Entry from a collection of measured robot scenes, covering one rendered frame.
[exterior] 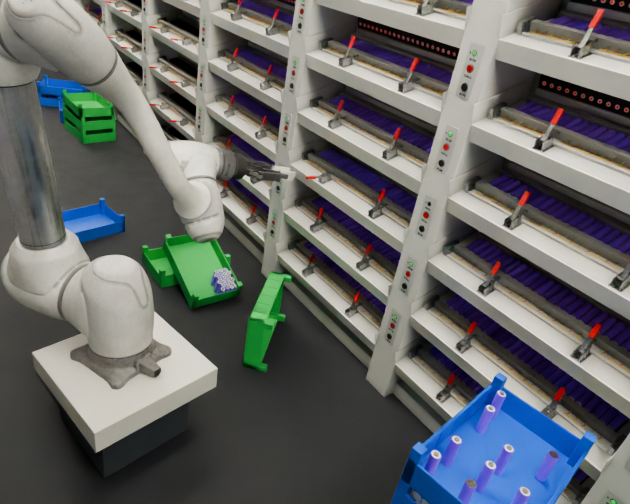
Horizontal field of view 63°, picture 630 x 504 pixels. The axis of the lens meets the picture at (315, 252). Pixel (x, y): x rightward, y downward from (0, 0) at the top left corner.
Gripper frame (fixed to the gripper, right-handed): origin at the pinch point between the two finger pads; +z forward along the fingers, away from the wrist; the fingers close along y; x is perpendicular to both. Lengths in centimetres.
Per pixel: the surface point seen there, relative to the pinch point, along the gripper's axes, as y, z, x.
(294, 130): -17.9, 13.1, 10.4
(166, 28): -141, 14, 20
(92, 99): -218, 11, -40
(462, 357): 72, 20, -21
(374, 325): 36, 29, -37
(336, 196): 10.3, 16.0, -1.9
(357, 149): 15.2, 12.1, 15.8
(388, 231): 35.5, 16.3, -1.7
